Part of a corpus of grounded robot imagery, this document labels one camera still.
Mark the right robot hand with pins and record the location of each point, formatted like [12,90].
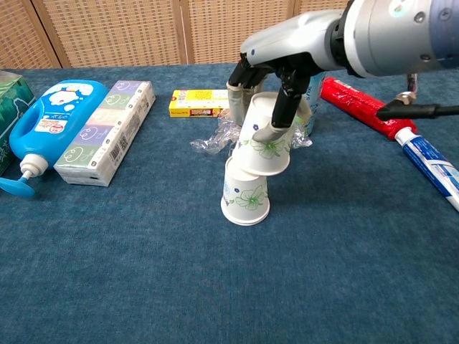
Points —
[287,39]

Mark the white floral paper cup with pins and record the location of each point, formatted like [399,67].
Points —
[265,157]
[244,193]

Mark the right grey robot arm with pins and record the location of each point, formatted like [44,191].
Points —
[401,32]

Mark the light blue drink can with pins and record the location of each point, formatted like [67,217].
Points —
[318,93]

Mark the red plastic wrapped roll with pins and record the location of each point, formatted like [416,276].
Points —
[351,98]

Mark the yellow cardboard box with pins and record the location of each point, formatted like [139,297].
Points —
[193,98]

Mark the clear plastic bag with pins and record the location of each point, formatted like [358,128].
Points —
[215,139]

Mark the wicker folding screen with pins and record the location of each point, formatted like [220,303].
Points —
[143,32]

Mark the pastel tissue pack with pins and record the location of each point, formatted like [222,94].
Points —
[114,107]

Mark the blue white toothpaste tube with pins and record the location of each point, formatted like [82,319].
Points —
[430,157]

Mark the blue table cloth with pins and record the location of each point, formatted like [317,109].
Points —
[229,268]

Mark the blue pump detergent bottle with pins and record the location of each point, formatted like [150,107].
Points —
[54,122]

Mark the green tea bag box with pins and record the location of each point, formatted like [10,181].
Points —
[10,104]

